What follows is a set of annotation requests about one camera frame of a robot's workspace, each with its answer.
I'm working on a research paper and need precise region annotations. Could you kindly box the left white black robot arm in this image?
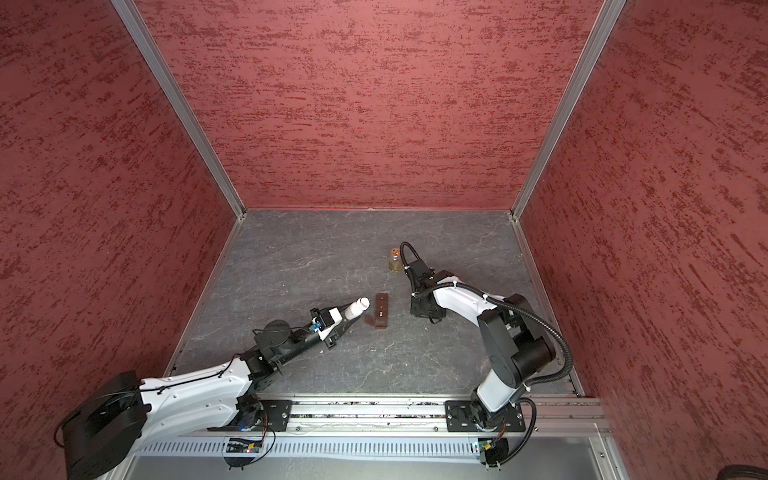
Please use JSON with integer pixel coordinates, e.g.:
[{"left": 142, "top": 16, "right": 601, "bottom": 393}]
[{"left": 57, "top": 306, "right": 359, "bottom": 479}]

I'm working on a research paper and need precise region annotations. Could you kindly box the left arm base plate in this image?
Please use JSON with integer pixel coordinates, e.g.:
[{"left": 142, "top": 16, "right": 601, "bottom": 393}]
[{"left": 230, "top": 399, "right": 293, "bottom": 432}]

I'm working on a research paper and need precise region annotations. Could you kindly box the brown pill organizer strip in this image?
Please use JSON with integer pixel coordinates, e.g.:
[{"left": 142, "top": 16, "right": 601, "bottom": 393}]
[{"left": 364, "top": 293, "right": 389, "bottom": 330}]

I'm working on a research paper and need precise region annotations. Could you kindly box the amber glass pill jar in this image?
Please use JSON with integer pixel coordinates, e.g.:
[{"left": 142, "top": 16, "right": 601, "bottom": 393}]
[{"left": 388, "top": 248, "right": 403, "bottom": 273}]

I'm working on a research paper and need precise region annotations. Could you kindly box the white pill bottle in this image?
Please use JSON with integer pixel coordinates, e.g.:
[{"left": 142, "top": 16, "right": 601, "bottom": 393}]
[{"left": 342, "top": 297, "right": 370, "bottom": 321}]

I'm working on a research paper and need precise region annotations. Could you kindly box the left aluminium corner post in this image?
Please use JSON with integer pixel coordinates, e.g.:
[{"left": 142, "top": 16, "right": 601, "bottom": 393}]
[{"left": 111, "top": 0, "right": 247, "bottom": 222}]

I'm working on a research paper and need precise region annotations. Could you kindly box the aluminium corner post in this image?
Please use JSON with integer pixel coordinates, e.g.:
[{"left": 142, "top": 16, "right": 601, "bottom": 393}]
[
  {"left": 510, "top": 0, "right": 626, "bottom": 222},
  {"left": 111, "top": 0, "right": 247, "bottom": 222}
]

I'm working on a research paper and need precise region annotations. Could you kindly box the white slotted cable duct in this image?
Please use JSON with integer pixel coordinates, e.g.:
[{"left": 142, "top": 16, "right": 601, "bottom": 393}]
[{"left": 137, "top": 436, "right": 480, "bottom": 463}]

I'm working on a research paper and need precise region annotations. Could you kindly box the aluminium front rail frame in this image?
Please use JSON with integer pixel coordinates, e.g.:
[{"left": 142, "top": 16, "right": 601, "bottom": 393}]
[{"left": 122, "top": 394, "right": 610, "bottom": 438}]

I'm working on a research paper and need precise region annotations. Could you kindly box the right aluminium corner post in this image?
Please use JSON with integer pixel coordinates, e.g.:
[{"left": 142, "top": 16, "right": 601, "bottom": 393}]
[{"left": 510, "top": 0, "right": 626, "bottom": 222}]

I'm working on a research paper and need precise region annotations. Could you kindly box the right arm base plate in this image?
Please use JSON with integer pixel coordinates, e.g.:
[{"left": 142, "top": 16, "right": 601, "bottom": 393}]
[{"left": 444, "top": 400, "right": 526, "bottom": 433}]

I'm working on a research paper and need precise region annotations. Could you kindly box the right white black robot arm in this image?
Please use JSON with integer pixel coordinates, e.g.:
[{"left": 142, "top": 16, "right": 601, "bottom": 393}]
[{"left": 406, "top": 268, "right": 556, "bottom": 431}]

